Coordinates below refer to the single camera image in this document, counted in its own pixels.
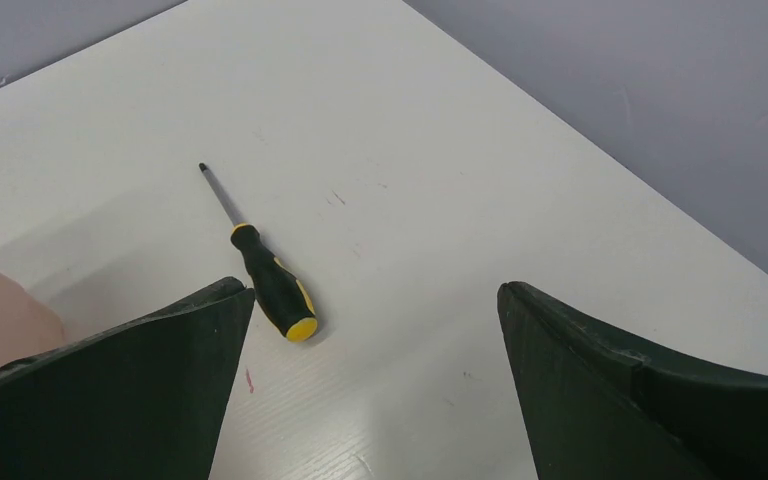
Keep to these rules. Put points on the black yellow screwdriver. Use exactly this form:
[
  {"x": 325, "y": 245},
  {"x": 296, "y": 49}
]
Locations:
[{"x": 279, "y": 292}]

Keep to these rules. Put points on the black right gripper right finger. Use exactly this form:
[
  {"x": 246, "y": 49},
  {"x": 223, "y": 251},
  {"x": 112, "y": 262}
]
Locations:
[{"x": 599, "y": 402}]

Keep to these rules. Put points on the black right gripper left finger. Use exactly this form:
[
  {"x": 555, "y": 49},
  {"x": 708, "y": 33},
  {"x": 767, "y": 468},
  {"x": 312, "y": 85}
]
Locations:
[{"x": 142, "y": 400}]

